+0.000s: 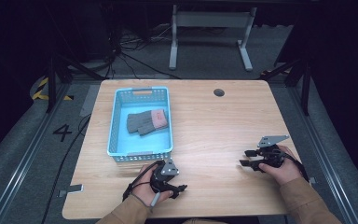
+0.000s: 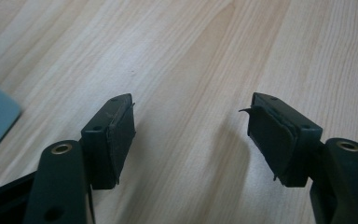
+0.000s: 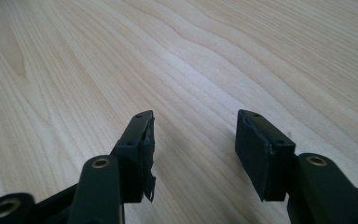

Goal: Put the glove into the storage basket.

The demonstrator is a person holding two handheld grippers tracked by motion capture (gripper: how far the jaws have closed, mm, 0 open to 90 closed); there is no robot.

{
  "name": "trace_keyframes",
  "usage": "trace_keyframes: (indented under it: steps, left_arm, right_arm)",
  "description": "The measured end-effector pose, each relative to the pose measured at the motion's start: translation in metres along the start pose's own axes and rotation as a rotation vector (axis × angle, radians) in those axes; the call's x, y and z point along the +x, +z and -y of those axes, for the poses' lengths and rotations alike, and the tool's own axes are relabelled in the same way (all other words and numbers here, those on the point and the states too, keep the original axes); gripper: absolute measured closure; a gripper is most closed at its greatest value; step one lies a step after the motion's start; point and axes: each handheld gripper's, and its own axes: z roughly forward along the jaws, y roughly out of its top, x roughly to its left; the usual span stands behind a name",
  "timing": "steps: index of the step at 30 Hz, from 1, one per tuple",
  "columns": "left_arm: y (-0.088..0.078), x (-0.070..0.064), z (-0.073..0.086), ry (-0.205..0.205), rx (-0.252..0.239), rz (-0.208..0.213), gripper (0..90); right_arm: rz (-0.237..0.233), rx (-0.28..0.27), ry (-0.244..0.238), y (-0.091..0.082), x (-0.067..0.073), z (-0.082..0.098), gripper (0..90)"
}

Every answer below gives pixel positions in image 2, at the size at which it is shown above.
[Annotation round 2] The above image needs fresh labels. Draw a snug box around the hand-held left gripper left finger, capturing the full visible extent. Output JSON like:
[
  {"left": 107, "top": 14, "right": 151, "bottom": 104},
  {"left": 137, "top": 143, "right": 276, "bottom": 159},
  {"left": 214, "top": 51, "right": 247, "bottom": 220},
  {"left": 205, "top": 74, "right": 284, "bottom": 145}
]
[{"left": 80, "top": 92, "right": 137, "bottom": 191}]

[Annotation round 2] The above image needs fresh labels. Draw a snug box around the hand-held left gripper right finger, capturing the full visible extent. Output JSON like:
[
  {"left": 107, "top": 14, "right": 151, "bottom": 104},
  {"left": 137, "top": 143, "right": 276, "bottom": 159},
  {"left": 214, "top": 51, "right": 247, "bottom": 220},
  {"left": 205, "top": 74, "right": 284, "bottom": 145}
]
[{"left": 238, "top": 91, "right": 324, "bottom": 189}]

